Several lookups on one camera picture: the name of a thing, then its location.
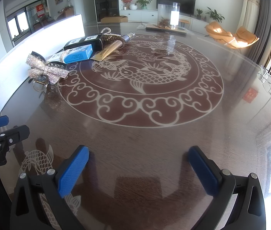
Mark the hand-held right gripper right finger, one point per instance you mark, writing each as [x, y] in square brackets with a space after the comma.
[203, 170]

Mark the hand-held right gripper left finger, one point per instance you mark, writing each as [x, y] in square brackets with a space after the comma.
[74, 170]

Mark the clear hair claw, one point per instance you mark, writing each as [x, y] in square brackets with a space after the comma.
[39, 84]

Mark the long white cardboard box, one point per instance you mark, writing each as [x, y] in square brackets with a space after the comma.
[18, 60]

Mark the rhinestone bow hair clip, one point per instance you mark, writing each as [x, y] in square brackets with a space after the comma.
[49, 73]

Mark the black hair clip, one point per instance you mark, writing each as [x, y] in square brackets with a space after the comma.
[38, 55]

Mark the blue and white medicine box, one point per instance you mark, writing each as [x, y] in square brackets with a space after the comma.
[78, 54]

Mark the black printed box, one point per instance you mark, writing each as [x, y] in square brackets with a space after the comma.
[82, 43]

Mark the gold cream tube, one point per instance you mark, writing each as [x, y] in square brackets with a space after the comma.
[106, 50]

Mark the pearl hair claw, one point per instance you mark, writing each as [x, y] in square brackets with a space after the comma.
[109, 38]

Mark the brown patterned glass desktop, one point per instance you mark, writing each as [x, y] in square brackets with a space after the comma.
[150, 148]

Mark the red door poster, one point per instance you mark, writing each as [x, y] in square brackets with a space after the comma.
[40, 10]

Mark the orange lounge chair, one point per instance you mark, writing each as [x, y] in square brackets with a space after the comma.
[243, 37]

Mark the wooden bench with metal legs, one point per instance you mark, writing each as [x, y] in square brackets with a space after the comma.
[184, 21]

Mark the dark flat tray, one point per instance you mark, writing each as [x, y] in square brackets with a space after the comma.
[154, 28]

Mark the brown cardboard box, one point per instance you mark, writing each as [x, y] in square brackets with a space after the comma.
[114, 19]

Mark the large leafy potted plant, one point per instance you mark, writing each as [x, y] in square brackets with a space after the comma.
[214, 14]

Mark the small potted plant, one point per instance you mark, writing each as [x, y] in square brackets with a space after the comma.
[199, 13]

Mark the clear jar with black lid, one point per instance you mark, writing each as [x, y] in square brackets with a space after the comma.
[164, 16]

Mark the dark glass display cabinet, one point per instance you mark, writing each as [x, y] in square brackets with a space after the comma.
[106, 0]

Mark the grey curtain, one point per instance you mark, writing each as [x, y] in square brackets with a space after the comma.
[265, 16]

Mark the black television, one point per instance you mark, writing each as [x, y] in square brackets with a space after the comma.
[188, 4]

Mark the covered standing air conditioner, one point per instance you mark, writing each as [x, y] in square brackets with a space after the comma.
[249, 9]

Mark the white television cabinet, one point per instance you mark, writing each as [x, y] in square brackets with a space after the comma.
[138, 13]

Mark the white round vase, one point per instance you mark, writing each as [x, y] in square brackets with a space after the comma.
[132, 6]

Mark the red flower arrangement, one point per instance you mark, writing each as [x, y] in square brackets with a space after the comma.
[126, 1]

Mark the green potted plant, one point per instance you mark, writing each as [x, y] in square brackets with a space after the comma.
[144, 2]

